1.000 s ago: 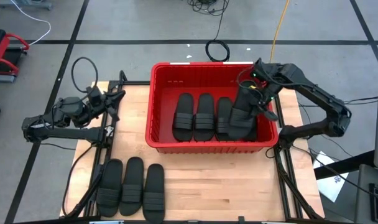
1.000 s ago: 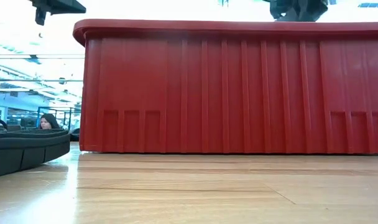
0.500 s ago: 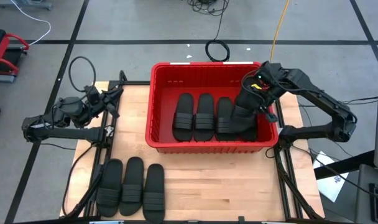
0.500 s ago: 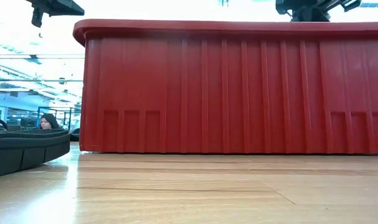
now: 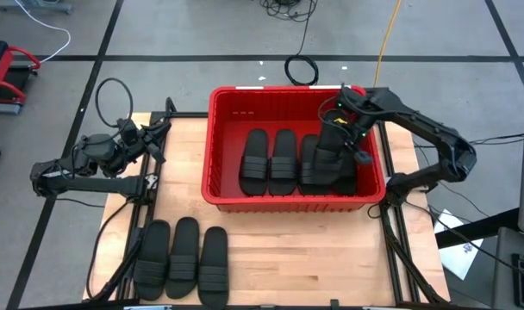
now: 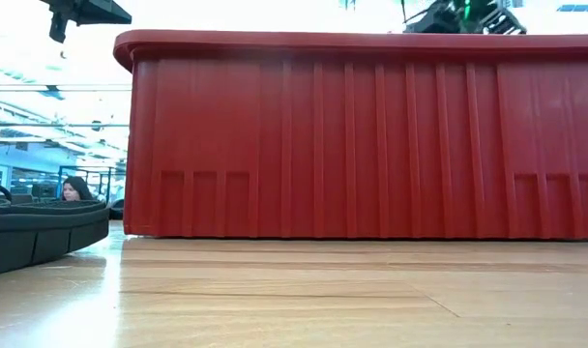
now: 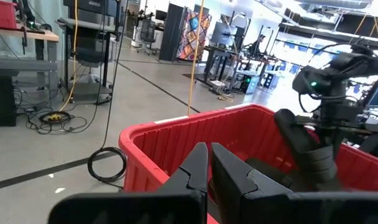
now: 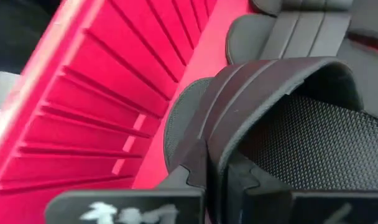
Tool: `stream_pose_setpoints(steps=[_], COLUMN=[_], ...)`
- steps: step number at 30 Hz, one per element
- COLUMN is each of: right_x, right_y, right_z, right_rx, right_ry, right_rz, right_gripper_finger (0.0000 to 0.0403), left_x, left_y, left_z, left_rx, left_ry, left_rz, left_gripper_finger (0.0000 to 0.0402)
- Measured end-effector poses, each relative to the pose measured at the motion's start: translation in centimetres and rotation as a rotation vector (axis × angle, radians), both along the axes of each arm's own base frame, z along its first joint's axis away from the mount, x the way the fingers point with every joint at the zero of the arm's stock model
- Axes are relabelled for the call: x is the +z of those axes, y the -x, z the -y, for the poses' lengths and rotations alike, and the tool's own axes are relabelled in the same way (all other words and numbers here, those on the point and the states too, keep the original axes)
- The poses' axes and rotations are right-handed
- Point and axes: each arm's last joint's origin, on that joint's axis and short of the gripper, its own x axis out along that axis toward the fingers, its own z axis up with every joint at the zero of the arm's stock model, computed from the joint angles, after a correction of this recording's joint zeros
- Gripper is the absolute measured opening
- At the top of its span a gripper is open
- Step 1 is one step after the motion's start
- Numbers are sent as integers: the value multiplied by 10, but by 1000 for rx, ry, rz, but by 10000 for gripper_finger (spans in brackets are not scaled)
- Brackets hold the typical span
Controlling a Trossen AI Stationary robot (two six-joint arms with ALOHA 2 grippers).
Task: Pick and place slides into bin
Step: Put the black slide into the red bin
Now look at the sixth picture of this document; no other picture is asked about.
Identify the black rubber slide sandal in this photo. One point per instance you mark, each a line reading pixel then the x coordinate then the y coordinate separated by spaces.
pixel 42 237

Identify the person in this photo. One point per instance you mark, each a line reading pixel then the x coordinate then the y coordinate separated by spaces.
pixel 74 192

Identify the black aluminium rig frame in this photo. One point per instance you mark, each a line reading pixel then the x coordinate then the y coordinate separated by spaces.
pixel 116 210

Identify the red plastic bin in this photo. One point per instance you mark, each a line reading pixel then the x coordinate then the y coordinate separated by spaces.
pixel 347 145

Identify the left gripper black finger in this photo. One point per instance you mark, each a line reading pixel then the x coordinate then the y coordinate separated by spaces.
pixel 100 12

